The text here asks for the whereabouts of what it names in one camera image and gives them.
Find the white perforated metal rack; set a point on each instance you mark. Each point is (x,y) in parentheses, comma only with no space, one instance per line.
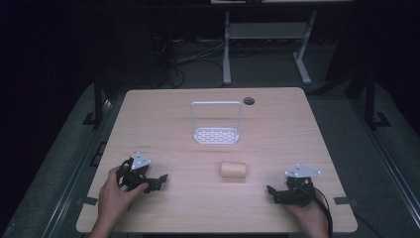
(216,135)

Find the black metal post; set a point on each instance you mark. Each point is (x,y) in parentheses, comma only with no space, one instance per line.
(98,102)
(370,99)

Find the white metal desk frame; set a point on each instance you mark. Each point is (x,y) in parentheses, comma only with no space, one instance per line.
(264,31)

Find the grey tape strip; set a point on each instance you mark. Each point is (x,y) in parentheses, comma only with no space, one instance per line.
(88,200)
(342,200)

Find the person's right hand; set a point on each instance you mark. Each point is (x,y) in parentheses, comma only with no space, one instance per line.
(308,218)

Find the beige bread roll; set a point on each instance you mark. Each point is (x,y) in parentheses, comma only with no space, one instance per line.
(233,169)

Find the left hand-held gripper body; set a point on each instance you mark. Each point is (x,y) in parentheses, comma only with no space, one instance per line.
(140,161)

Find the person's left hand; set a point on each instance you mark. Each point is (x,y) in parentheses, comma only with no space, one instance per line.
(114,198)

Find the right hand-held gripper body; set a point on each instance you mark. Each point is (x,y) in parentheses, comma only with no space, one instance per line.
(298,191)

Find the aluminium floor rail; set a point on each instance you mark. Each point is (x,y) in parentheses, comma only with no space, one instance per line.
(76,172)
(389,165)

